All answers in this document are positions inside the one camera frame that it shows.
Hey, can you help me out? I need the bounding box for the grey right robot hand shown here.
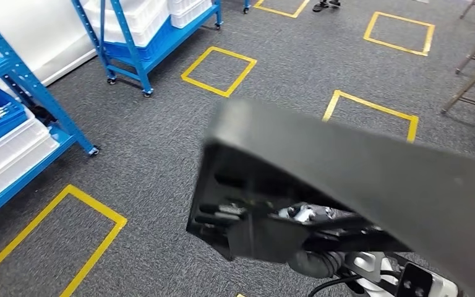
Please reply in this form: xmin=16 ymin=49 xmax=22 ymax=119
xmin=277 ymin=204 xmax=347 ymax=280

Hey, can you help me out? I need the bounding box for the long black plastic part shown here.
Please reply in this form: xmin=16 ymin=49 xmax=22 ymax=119
xmin=186 ymin=98 xmax=475 ymax=297

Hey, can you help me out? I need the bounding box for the yellow floor tape square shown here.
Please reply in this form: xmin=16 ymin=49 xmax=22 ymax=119
xmin=180 ymin=46 xmax=258 ymax=99
xmin=0 ymin=184 xmax=129 ymax=297

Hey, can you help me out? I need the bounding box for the blue plastic bin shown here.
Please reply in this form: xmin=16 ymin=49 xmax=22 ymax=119
xmin=103 ymin=16 xmax=174 ymax=62
xmin=0 ymin=84 xmax=28 ymax=156

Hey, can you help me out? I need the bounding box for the white plastic bin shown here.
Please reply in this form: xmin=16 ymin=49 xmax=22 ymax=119
xmin=0 ymin=107 xmax=53 ymax=186
xmin=0 ymin=134 xmax=61 ymax=213
xmin=166 ymin=0 xmax=214 ymax=30
xmin=82 ymin=0 xmax=171 ymax=48

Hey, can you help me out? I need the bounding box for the white label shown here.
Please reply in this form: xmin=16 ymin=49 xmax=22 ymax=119
xmin=0 ymin=102 xmax=16 ymax=121

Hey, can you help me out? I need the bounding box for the white car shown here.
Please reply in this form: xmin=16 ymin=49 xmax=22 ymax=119
xmin=0 ymin=0 xmax=98 ymax=88

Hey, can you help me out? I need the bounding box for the black camera cable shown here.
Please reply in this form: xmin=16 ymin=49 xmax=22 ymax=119
xmin=307 ymin=273 xmax=363 ymax=297

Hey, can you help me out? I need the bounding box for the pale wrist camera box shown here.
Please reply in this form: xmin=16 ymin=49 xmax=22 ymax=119
xmin=396 ymin=262 xmax=460 ymax=297

